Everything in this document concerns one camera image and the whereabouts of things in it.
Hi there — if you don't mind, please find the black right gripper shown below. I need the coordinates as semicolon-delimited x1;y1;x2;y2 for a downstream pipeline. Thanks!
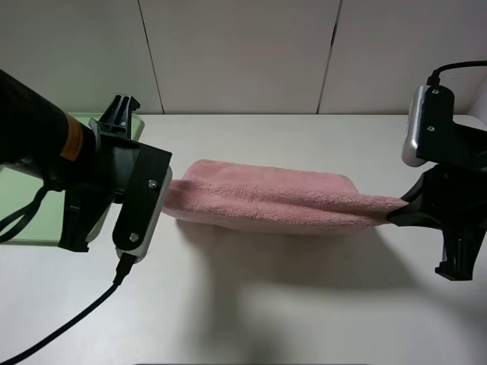
387;86;486;281

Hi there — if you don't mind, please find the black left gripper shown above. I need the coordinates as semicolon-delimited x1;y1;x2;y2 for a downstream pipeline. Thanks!
37;94;172;252

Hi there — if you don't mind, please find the pink fluffy towel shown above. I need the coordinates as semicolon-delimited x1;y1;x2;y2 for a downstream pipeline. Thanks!
162;160;407;235

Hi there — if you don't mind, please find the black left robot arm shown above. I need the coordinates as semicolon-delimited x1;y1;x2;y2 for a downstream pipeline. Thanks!
1;73;172;260

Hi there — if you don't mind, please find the light green plastic tray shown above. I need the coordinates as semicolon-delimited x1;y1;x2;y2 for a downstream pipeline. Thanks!
0;111;146;246

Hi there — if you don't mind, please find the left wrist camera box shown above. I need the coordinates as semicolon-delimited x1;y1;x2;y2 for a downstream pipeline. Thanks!
112;167;172;262

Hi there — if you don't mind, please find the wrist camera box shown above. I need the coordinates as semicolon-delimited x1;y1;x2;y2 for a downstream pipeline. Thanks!
402;85;429;167
112;167;172;262

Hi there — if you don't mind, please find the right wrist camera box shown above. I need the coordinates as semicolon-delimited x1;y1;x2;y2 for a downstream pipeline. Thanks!
402;85;429;167

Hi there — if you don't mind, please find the black right camera cable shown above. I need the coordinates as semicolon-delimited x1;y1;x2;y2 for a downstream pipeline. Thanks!
425;59;487;87

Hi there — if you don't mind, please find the black camera cable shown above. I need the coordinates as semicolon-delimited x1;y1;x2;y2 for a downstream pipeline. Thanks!
425;59;487;87
0;178;135;365

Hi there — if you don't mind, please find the black left camera cable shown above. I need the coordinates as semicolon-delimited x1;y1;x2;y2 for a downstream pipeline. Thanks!
0;178;135;365

